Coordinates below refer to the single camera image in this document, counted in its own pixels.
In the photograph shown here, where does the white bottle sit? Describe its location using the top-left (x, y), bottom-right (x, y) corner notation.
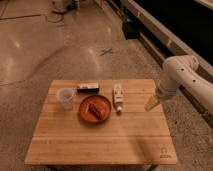
top-left (113, 84), bottom-right (124, 113)

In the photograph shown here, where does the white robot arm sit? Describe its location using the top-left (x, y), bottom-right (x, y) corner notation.
top-left (144, 55), bottom-right (213, 114)

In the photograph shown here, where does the orange round plate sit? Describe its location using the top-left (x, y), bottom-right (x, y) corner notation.
top-left (79, 95), bottom-right (112, 123)

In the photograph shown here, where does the brown food piece on plate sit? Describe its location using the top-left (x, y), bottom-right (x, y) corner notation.
top-left (89, 104), bottom-right (102, 120)

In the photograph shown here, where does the dark rectangular box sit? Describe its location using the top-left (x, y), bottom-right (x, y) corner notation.
top-left (77, 83), bottom-right (100, 93)

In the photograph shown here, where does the black box on floor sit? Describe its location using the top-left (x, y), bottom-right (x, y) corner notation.
top-left (122, 22), bottom-right (140, 39)

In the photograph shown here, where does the translucent plastic cup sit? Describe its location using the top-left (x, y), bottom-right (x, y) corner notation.
top-left (56, 88), bottom-right (75, 110)

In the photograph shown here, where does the wooden table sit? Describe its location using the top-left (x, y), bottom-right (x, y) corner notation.
top-left (25, 79), bottom-right (177, 165)

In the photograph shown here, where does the long beige counter rail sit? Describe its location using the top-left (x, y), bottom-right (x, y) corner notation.
top-left (99, 0), bottom-right (213, 83)

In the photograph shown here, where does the grey object with cable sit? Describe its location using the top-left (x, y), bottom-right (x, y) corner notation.
top-left (50, 0), bottom-right (80, 13)

